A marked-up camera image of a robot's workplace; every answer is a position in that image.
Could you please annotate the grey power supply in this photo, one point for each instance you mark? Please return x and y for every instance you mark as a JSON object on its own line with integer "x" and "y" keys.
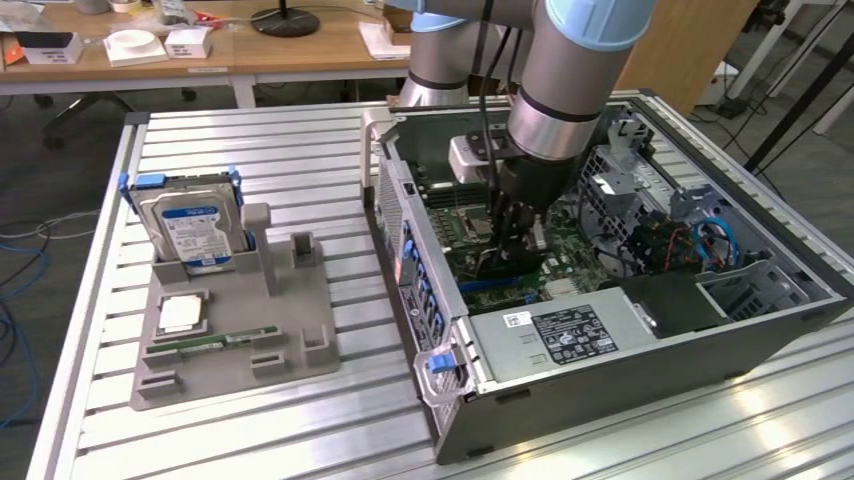
{"x": 561, "y": 335}

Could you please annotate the black lamp base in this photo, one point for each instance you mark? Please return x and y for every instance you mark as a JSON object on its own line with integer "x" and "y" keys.
{"x": 287, "y": 25}

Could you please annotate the white box black lid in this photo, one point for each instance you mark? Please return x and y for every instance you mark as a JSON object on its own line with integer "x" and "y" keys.
{"x": 49, "y": 50}

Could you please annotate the open black PC case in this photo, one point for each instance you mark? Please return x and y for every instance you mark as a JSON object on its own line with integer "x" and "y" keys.
{"x": 601, "y": 380}

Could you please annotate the grey open disk bay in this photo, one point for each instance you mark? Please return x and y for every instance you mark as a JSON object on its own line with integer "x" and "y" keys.
{"x": 754, "y": 295}

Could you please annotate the metal disk bay cage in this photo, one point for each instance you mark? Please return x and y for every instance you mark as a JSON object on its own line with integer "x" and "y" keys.
{"x": 621, "y": 210}

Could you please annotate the white tape roll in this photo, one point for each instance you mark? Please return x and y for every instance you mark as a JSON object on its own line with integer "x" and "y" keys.
{"x": 125, "y": 6}

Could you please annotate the green motherboard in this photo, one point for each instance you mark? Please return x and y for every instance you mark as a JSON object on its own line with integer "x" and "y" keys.
{"x": 570, "y": 255}

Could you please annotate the white floor box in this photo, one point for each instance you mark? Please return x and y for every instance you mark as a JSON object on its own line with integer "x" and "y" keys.
{"x": 714, "y": 90}

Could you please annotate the hard disk blue carrier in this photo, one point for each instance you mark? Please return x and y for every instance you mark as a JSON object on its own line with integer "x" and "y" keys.
{"x": 194, "y": 235}

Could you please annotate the wooden cabinet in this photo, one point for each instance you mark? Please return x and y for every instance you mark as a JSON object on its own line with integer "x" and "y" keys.
{"x": 687, "y": 50}

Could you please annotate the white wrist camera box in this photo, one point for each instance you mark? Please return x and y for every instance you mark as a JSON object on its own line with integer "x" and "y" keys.
{"x": 467, "y": 160}

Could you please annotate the small white box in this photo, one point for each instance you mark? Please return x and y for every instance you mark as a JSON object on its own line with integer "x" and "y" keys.
{"x": 187, "y": 45}

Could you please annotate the blue case latch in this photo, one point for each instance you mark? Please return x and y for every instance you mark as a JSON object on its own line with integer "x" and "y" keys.
{"x": 440, "y": 362}

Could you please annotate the silver chipset heatsink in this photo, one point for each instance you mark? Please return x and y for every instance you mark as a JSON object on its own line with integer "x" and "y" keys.
{"x": 566, "y": 287}

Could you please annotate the grey cup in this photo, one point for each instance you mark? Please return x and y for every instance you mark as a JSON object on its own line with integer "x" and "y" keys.
{"x": 92, "y": 6}

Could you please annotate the grey parts rack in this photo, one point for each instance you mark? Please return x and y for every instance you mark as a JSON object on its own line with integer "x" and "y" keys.
{"x": 227, "y": 375}

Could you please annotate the white paper booklet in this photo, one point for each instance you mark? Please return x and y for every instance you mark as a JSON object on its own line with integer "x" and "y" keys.
{"x": 380, "y": 45}

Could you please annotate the black stand pole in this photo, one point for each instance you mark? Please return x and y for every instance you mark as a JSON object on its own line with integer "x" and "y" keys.
{"x": 801, "y": 105}

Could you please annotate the silver CPU chip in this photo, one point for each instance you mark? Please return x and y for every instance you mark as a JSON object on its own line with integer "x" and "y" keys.
{"x": 183, "y": 315}

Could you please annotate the green RAM stick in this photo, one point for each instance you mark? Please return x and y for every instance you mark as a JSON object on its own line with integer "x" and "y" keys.
{"x": 214, "y": 341}

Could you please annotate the wooden desk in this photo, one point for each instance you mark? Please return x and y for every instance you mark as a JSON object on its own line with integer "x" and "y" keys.
{"x": 93, "y": 70}

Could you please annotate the black RAM slot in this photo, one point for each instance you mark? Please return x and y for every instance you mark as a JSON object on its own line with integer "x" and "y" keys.
{"x": 450, "y": 190}
{"x": 456, "y": 201}
{"x": 454, "y": 195}
{"x": 447, "y": 184}

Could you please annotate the black office chair base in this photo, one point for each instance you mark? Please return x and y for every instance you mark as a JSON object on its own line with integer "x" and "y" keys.
{"x": 55, "y": 140}

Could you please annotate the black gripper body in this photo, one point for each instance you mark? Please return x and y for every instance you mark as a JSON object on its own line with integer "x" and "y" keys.
{"x": 534, "y": 180}

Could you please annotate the CPU socket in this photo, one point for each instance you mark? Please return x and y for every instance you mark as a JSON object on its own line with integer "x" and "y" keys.
{"x": 476, "y": 222}

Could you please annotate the blue expansion slot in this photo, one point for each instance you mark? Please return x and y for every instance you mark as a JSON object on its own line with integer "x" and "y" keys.
{"x": 490, "y": 285}

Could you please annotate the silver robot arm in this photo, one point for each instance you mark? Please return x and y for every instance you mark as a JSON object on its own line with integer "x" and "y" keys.
{"x": 567, "y": 90}

